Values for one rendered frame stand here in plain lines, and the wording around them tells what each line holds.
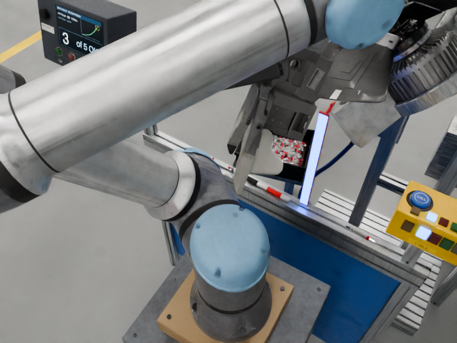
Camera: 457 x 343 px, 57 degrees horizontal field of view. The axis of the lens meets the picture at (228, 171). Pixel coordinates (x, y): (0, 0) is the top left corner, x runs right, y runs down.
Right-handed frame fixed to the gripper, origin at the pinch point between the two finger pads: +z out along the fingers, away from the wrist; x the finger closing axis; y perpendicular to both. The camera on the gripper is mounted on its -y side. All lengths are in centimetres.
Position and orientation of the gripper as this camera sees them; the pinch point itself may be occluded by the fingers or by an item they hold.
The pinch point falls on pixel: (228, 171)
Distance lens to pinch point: 62.1
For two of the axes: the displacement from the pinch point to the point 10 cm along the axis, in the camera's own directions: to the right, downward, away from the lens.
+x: -0.6, -4.0, 9.1
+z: -3.5, 8.7, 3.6
